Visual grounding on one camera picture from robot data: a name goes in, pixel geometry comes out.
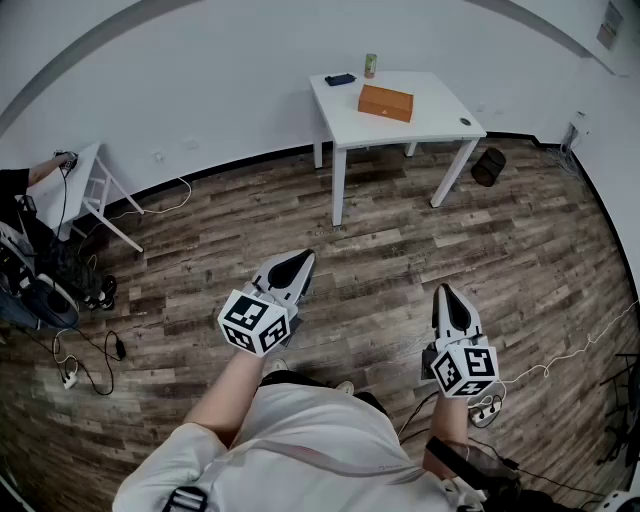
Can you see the black waist-worn device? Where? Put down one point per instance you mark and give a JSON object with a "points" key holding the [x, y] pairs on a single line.
{"points": [[470, 465]]}

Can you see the black tripod stand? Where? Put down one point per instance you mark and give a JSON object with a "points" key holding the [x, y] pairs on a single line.
{"points": [[625, 400]]}

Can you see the person's left shoe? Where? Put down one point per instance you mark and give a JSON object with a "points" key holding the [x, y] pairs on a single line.
{"points": [[280, 364]]}

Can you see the person's left forearm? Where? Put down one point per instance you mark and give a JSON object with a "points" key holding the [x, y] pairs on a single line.
{"points": [[225, 395]]}

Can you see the white folding table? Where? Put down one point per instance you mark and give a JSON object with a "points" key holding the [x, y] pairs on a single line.
{"points": [[75, 180]]}

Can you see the person's right forearm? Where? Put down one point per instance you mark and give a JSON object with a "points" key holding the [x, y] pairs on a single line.
{"points": [[450, 420]]}

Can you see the black zip pouch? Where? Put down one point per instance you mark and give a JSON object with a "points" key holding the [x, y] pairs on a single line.
{"points": [[340, 79]]}

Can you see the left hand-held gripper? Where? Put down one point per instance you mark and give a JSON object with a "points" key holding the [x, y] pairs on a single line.
{"points": [[252, 320]]}

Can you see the white square table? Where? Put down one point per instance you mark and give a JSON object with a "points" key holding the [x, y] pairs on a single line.
{"points": [[425, 107]]}

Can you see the white power strip black plugs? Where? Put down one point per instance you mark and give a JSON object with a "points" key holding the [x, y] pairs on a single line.
{"points": [[484, 412]]}

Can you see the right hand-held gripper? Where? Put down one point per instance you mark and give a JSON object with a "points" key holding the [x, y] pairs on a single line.
{"points": [[465, 370]]}

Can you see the pair of black sneakers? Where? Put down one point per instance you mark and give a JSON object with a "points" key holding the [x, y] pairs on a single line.
{"points": [[102, 292]]}

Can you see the small white power strip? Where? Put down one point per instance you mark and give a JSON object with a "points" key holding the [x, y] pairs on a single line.
{"points": [[69, 375]]}

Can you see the person's shoe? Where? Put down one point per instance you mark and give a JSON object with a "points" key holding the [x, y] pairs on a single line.
{"points": [[345, 386], [280, 364]]}

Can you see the black handheld device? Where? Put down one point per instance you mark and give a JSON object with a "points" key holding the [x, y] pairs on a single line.
{"points": [[66, 161]]}

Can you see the orange wooden box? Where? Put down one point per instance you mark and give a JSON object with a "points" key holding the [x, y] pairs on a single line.
{"points": [[390, 95]]}

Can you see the white wall junction box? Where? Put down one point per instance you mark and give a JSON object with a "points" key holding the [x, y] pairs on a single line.
{"points": [[580, 122]]}

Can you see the person's white shirt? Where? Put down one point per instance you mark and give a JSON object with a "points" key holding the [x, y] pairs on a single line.
{"points": [[300, 450]]}

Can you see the person's right shoe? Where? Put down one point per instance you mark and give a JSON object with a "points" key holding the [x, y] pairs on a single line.
{"points": [[345, 386]]}

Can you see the white rounded object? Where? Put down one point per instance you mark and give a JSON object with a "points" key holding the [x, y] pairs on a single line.
{"points": [[622, 502]]}

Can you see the person's black shorts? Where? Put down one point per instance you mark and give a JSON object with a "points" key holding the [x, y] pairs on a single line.
{"points": [[372, 400]]}

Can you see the wall poster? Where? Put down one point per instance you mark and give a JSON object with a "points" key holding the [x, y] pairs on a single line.
{"points": [[610, 22]]}

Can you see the black mesh waste bin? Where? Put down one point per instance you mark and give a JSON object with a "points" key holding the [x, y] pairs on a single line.
{"points": [[489, 166]]}

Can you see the white round floor device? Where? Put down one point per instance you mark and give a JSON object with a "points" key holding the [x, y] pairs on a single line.
{"points": [[52, 302]]}

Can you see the green drink can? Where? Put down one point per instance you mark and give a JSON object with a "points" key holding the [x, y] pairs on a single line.
{"points": [[370, 66]]}

